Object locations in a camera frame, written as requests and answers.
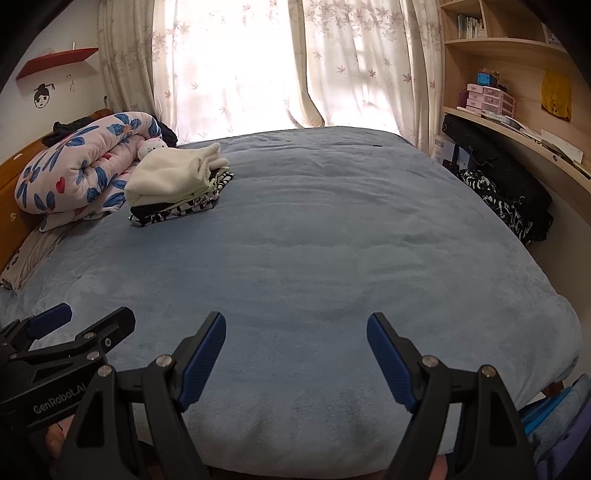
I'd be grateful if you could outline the white cat plush toy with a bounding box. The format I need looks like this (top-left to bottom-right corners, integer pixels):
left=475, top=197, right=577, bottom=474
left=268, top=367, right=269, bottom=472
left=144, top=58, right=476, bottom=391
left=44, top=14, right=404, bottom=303
left=136, top=137, right=169, bottom=160

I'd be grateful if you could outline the blue cloth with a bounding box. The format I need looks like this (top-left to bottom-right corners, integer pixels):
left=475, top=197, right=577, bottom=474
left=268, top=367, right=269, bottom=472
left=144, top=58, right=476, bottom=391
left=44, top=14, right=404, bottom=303
left=519, top=373, right=591, bottom=450

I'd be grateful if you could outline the floral sheer curtain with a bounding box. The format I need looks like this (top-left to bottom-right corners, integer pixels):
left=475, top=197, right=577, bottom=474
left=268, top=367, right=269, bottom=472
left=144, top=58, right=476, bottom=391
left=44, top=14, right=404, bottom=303
left=288, top=0, right=446, bottom=153
left=97, top=0, right=324, bottom=144

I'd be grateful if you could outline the red wall shelf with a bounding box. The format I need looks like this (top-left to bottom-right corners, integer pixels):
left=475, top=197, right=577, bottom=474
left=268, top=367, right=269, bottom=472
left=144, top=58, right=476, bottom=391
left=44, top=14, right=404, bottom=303
left=16, top=46, right=100, bottom=81

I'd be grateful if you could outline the purple mat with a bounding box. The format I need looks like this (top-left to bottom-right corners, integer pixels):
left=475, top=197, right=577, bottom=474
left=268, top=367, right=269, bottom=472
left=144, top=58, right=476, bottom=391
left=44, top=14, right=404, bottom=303
left=538, top=434, right=591, bottom=480

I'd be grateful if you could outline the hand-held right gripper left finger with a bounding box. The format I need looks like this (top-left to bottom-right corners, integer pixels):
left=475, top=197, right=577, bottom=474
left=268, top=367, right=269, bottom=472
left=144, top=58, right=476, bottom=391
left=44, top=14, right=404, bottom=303
left=58, top=311, right=227, bottom=480

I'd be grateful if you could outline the black folded garment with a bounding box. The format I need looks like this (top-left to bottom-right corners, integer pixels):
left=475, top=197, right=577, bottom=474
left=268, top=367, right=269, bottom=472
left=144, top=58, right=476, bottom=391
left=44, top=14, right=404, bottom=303
left=130, top=198, right=218, bottom=220

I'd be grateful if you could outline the wooden shelf unit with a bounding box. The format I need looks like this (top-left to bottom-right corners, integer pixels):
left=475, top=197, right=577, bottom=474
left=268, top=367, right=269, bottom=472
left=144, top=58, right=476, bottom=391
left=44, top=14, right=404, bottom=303
left=436, top=0, right=591, bottom=222

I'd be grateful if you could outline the magazine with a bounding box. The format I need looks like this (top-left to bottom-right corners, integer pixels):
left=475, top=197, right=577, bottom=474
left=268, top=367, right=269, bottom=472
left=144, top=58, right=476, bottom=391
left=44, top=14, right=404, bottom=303
left=492, top=113, right=541, bottom=134

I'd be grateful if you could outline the black white striped garment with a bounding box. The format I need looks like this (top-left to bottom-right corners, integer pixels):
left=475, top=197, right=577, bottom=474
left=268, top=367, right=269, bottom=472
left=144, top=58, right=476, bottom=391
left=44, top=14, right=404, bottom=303
left=128, top=171, right=234, bottom=227

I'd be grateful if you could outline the blue bed blanket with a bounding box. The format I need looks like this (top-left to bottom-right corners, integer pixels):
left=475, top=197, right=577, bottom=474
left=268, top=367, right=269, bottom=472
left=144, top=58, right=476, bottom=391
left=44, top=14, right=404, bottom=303
left=0, top=126, right=581, bottom=474

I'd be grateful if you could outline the row of books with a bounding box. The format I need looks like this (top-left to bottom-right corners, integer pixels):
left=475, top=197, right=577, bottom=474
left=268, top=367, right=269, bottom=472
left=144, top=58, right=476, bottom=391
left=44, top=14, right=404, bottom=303
left=457, top=14, right=485, bottom=40

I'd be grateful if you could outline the white fuzzy cardigan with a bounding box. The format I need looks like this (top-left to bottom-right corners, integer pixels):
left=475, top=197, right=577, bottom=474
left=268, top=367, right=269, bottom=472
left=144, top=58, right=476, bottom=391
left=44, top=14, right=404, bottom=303
left=124, top=142, right=230, bottom=206

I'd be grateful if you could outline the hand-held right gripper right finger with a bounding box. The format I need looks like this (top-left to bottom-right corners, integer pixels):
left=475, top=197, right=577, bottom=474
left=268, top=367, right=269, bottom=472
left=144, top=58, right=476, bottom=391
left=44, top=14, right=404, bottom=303
left=366, top=312, right=539, bottom=480

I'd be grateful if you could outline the black white patterned cloth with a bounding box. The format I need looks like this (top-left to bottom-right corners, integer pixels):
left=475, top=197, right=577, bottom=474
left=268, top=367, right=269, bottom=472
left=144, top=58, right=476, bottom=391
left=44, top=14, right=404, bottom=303
left=457, top=168, right=536, bottom=245

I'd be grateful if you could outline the black clothes pile by shelf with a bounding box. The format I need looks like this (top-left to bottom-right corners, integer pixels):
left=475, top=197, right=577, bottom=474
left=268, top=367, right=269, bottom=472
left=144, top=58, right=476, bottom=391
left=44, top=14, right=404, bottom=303
left=441, top=113, right=554, bottom=245

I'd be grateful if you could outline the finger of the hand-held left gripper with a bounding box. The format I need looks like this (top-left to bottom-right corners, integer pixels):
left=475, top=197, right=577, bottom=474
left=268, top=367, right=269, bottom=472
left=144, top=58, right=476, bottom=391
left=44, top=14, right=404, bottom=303
left=9, top=307, right=136, bottom=370
left=0, top=302, right=73, bottom=358

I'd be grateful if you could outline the yellow cloth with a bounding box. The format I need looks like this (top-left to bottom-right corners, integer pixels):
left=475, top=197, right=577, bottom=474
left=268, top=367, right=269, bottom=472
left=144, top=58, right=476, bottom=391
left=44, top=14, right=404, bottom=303
left=541, top=70, right=573, bottom=121

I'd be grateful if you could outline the beige pillow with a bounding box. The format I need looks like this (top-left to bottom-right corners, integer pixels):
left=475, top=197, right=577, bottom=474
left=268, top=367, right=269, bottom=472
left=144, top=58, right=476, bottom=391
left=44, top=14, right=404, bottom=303
left=0, top=222, right=70, bottom=291

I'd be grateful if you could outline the floral rolled quilt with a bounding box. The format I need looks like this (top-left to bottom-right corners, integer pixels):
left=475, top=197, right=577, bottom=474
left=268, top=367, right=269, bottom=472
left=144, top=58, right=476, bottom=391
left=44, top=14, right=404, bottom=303
left=15, top=111, right=162, bottom=232

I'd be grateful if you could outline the pink mini drawer organizer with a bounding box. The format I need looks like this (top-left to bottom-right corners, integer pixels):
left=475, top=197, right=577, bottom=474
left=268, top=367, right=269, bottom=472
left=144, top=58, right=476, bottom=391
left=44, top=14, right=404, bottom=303
left=465, top=83, right=515, bottom=117

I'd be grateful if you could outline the face wall sticker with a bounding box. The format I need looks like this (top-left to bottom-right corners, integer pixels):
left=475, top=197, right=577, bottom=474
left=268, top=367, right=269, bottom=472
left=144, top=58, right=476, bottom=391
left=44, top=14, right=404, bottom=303
left=32, top=83, right=55, bottom=109

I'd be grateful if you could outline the white cardboard box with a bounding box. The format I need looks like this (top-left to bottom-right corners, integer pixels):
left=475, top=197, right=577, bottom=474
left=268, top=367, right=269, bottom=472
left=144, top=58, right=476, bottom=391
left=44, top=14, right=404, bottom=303
left=431, top=134, right=458, bottom=167

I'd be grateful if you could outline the green folded garment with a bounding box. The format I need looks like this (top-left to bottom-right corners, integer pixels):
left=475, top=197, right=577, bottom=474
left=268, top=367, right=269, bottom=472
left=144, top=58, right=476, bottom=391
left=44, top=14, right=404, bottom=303
left=194, top=168, right=234, bottom=199

